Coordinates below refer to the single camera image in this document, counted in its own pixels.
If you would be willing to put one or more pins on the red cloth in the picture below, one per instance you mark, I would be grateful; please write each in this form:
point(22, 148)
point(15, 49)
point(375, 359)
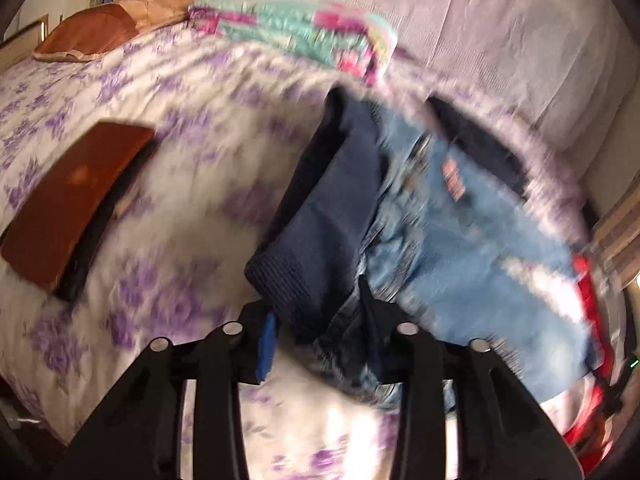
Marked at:
point(587, 300)

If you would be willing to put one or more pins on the striped beige curtain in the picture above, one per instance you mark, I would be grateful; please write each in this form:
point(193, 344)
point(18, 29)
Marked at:
point(617, 245)

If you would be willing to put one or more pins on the black folded pants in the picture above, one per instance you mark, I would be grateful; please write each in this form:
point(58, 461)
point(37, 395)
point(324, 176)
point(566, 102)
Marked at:
point(85, 270)

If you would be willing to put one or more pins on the teal and pink folded blanket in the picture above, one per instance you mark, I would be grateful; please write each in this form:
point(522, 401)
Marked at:
point(300, 25)

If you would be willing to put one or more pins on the light blue denim jeans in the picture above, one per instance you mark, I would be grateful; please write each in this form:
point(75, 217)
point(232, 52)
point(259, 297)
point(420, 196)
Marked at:
point(475, 260)

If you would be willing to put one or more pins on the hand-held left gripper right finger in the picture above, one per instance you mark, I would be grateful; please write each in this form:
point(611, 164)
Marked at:
point(385, 340)

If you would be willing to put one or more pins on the purple floral bedsheet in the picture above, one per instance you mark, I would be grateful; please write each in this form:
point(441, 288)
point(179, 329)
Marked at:
point(200, 210)

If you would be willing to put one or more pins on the dark navy cloth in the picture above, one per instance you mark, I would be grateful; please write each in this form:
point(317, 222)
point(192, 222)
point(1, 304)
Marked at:
point(480, 145)

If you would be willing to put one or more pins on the navy blue pants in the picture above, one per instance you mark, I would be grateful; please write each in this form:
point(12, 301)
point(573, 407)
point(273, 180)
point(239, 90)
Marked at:
point(320, 220)

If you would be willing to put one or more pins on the brown satin pillow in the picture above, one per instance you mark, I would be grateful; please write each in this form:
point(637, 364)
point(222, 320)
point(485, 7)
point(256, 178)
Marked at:
point(100, 30)

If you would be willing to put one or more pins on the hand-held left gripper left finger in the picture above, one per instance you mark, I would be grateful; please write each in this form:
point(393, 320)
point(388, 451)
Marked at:
point(266, 350)

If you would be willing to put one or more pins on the brown folded pants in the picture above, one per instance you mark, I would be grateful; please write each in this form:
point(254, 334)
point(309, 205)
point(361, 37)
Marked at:
point(65, 205)

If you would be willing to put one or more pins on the lavender upholstered headboard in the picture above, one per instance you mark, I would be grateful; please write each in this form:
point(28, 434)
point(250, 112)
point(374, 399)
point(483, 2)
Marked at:
point(500, 35)

